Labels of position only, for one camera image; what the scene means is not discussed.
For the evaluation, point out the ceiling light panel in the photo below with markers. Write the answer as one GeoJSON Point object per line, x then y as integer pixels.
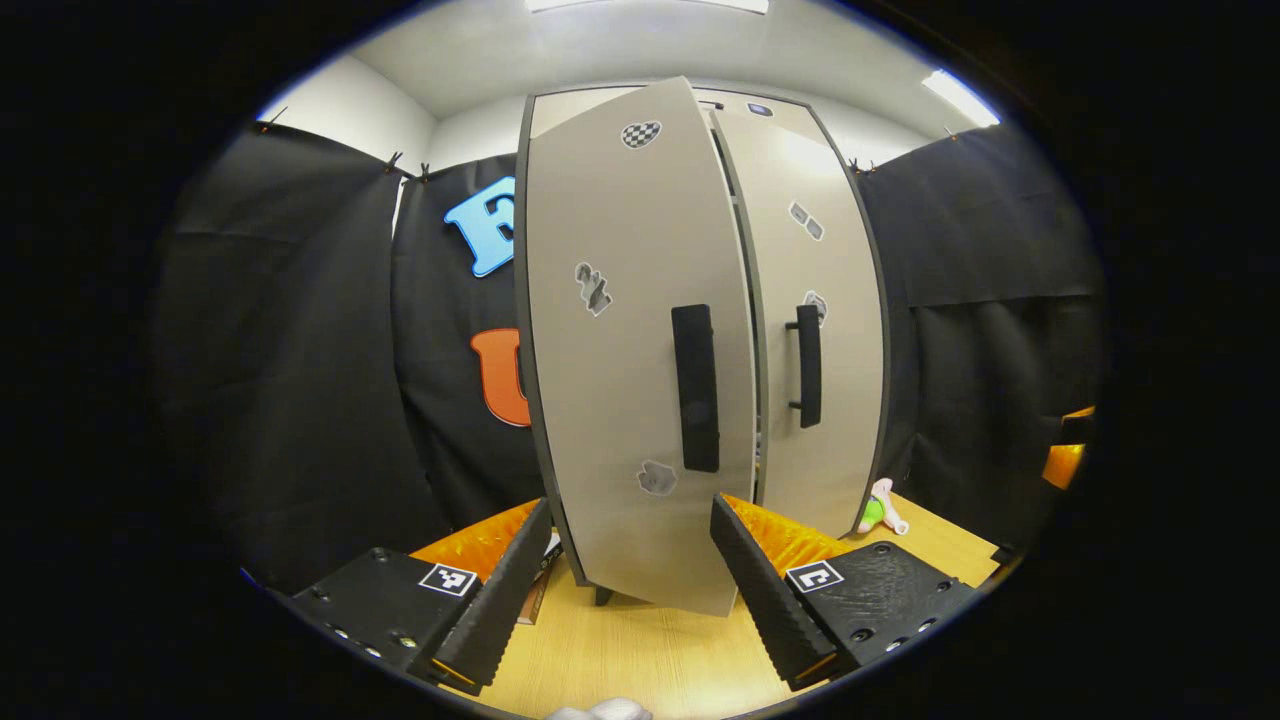
{"type": "Point", "coordinates": [960, 97]}
{"type": "Point", "coordinates": [650, 5]}

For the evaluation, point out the grey shoe cabinet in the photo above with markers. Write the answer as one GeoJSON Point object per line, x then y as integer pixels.
{"type": "Point", "coordinates": [603, 595]}

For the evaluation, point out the brown book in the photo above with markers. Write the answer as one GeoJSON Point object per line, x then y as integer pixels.
{"type": "Point", "coordinates": [532, 600]}

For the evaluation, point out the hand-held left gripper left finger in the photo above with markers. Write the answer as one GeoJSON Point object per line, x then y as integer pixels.
{"type": "Point", "coordinates": [505, 600]}

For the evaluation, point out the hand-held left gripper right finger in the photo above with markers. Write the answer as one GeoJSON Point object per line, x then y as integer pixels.
{"type": "Point", "coordinates": [765, 600]}

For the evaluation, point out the grey shoe cabinet door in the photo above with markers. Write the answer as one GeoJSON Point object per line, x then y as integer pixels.
{"type": "Point", "coordinates": [855, 380]}
{"type": "Point", "coordinates": [620, 400]}

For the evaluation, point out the green pink plush toy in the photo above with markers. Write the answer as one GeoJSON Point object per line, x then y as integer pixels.
{"type": "Point", "coordinates": [872, 512]}

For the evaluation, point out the black book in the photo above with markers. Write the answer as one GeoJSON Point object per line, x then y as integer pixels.
{"type": "Point", "coordinates": [550, 560]}

